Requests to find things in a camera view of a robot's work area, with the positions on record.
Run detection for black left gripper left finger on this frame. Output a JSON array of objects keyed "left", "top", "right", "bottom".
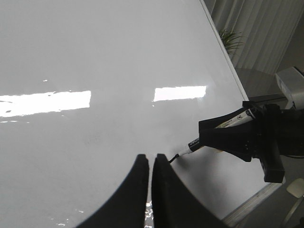
[{"left": 78, "top": 154, "right": 149, "bottom": 228}]

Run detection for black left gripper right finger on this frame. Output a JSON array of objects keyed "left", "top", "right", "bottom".
[{"left": 152, "top": 154, "right": 228, "bottom": 228}]

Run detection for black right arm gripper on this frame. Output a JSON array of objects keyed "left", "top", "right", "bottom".
[{"left": 199, "top": 101, "right": 304, "bottom": 183}]

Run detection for black white whiteboard marker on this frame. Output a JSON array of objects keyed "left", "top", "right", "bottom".
[{"left": 169, "top": 108, "right": 256, "bottom": 163}]

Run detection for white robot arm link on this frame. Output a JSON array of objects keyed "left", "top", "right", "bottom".
[{"left": 275, "top": 66, "right": 304, "bottom": 110}]

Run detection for white whiteboard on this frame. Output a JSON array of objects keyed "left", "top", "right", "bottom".
[{"left": 0, "top": 0, "right": 283, "bottom": 228}]

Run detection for green potted plant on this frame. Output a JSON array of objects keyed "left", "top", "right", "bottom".
[{"left": 218, "top": 29, "right": 245, "bottom": 58}]

